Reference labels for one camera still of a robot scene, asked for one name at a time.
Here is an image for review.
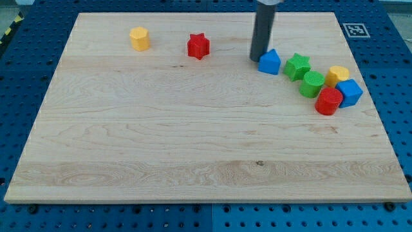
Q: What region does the yellow rounded block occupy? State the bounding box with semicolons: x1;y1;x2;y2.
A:
324;66;350;88

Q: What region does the yellow hexagon block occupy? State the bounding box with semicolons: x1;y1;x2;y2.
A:
129;26;151;52

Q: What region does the wooden board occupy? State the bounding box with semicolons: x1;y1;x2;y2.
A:
5;13;411;204

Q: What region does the green star block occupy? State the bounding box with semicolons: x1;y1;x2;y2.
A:
283;53;311;82

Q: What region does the red star block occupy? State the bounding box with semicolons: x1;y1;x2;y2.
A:
187;33;210;60

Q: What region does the red cylinder block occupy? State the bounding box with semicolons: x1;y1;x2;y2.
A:
315;87;343;115

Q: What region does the blue cube block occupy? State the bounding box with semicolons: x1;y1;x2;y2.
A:
335;79;363;108

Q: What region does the green cylinder block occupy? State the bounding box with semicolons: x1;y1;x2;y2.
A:
299;71;325;98

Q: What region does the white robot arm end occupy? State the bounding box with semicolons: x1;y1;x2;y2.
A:
257;0;284;6

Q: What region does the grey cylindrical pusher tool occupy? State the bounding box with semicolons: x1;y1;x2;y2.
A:
249;2;277;62

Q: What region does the white fiducial marker tag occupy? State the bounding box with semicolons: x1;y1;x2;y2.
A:
342;23;370;38

